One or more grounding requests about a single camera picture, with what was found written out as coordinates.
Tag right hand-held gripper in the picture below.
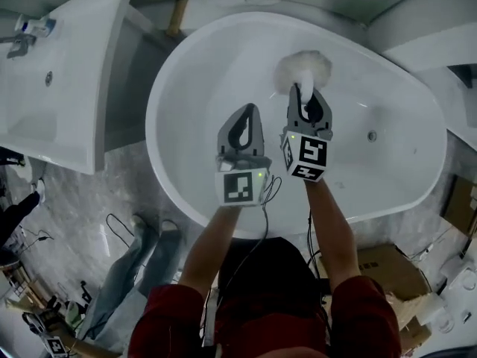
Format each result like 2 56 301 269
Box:
279 82 334 183

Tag person's left forearm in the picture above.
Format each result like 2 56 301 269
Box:
177 203 241 289

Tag white bottle with blue cap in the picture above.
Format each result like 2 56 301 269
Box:
14 13 58 38

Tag white cable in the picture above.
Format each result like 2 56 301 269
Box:
408 236 449 261

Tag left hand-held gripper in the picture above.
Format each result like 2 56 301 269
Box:
214 102 274 208

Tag person's red shirt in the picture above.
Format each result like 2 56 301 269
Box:
127 274 403 358

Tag person's black trousers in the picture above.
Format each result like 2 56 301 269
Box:
218 236 323 313

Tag white oval bathtub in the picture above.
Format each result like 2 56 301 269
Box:
145 11 448 240

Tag wooden plank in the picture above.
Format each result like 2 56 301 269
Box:
165 0 189 37

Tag white vanity sink cabinet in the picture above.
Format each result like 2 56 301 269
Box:
0 0 133 176

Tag chrome sink faucet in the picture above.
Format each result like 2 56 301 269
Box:
4 33 39 60

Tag person's right forearm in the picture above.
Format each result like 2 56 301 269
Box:
303 179 363 289

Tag large cardboard box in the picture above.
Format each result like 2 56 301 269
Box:
318 242 430 302

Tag small cardboard box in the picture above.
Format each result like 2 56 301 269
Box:
440 175 477 239

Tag fluffy white duster brush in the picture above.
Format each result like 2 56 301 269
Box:
274 49 334 102

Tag thin black cable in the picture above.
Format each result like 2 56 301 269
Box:
306 209 322 276

